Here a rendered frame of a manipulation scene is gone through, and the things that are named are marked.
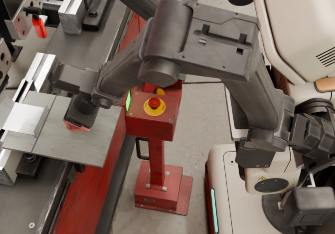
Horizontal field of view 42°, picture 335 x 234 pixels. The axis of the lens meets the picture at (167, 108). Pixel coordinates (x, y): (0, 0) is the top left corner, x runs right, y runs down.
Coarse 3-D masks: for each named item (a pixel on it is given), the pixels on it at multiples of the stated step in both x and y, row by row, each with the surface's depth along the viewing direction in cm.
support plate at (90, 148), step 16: (32, 96) 118; (48, 96) 118; (64, 112) 115; (112, 112) 115; (48, 128) 112; (64, 128) 112; (96, 128) 112; (112, 128) 112; (16, 144) 110; (32, 144) 110; (48, 144) 110; (64, 144) 110; (80, 144) 110; (96, 144) 110; (64, 160) 108; (80, 160) 107; (96, 160) 107
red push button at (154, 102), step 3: (150, 99) 141; (153, 99) 141; (156, 99) 141; (159, 99) 141; (150, 102) 140; (153, 102) 140; (156, 102) 140; (159, 102) 141; (150, 105) 140; (153, 105) 140; (156, 105) 140; (159, 105) 140; (153, 108) 142; (156, 108) 142
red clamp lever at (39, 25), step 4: (24, 8) 102; (28, 8) 102; (32, 8) 102; (36, 8) 102; (40, 8) 102; (28, 12) 102; (32, 12) 102; (36, 12) 102; (40, 12) 103; (36, 16) 103; (32, 20) 105; (36, 20) 104; (40, 20) 104; (36, 24) 105; (40, 24) 105; (36, 28) 106; (40, 28) 106; (44, 28) 107; (36, 32) 108; (40, 32) 107; (44, 32) 108; (40, 36) 108; (44, 36) 109
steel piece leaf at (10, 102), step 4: (8, 96) 115; (4, 100) 114; (8, 100) 115; (12, 100) 116; (4, 104) 114; (8, 104) 115; (12, 104) 116; (0, 108) 112; (4, 108) 114; (8, 108) 115; (0, 112) 112; (4, 112) 114; (8, 112) 115; (0, 116) 112; (4, 116) 114; (0, 120) 112; (4, 120) 113; (0, 124) 112
